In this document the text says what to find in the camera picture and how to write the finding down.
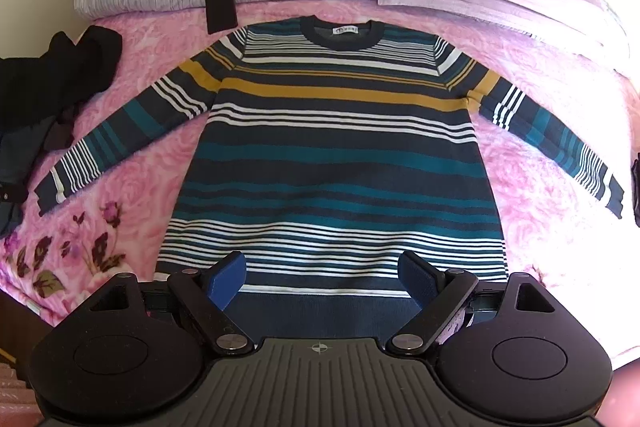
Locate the pile of dark clothes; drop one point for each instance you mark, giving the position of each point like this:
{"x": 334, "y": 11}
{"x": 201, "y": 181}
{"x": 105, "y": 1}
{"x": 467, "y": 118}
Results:
{"x": 50, "y": 72}

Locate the folded lilac bed sheets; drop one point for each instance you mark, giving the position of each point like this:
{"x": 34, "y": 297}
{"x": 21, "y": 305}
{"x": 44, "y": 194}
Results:
{"x": 565, "y": 22}

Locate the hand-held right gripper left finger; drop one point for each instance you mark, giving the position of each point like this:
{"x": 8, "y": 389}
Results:
{"x": 227, "y": 281}

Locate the striped knit sweater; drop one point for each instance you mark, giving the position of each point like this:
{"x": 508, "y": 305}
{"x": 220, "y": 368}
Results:
{"x": 330, "y": 157}

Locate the black phone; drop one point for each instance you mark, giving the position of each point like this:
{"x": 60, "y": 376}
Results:
{"x": 220, "y": 8}

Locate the pink floral blanket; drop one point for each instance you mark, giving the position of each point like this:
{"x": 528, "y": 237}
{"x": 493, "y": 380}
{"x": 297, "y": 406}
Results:
{"x": 150, "y": 167}

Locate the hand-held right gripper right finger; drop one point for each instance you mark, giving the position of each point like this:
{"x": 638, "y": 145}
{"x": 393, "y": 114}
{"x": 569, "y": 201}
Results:
{"x": 413, "y": 281}

